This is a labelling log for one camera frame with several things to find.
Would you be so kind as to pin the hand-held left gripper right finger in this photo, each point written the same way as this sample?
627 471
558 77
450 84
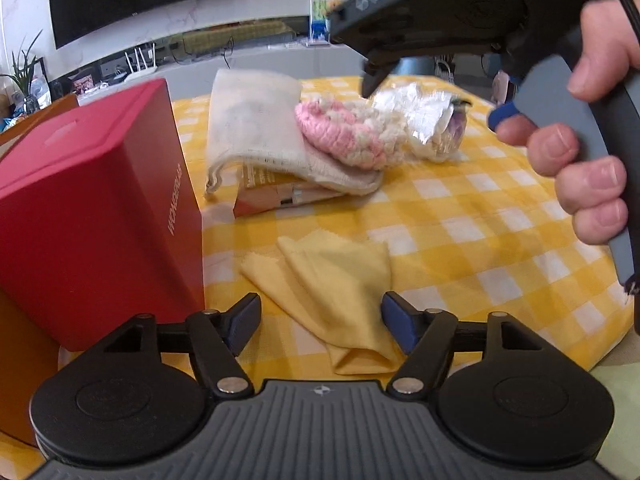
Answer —
397 317

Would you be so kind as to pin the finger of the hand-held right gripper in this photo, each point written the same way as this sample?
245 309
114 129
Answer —
377 75

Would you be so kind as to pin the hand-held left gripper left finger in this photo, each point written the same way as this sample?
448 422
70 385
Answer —
245 320

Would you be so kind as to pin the pink white crocheted piece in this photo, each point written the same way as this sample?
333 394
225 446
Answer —
340 130

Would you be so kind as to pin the yellow soft cloth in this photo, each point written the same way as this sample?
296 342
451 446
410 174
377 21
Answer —
340 280

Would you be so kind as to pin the yellow foil packet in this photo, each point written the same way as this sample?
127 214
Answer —
260 192

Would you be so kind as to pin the orange cardboard box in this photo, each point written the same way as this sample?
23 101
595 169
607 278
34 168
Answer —
20 385

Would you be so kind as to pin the person's right hand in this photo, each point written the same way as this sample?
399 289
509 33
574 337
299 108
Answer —
590 182

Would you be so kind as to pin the white crinkly wrapped item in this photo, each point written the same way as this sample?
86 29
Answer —
425 110

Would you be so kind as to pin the small woven basket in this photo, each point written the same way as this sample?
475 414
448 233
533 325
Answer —
445 69

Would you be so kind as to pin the blue green painted picture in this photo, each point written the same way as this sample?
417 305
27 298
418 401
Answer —
320 20

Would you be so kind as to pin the pink space heater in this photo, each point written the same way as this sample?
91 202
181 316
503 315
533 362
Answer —
502 85

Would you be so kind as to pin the white marble TV console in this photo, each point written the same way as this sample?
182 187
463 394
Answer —
260 60

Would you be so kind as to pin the yellow checkered tablecloth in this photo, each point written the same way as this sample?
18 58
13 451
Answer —
475 220

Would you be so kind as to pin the red lidded box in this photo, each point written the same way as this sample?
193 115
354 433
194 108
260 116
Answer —
90 210

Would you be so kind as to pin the white wifi router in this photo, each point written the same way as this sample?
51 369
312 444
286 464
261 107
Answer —
140 72

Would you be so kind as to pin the small pink photo card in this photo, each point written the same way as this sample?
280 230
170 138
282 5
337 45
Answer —
83 83

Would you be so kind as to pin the green plant in glass vase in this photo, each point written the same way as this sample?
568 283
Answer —
22 75

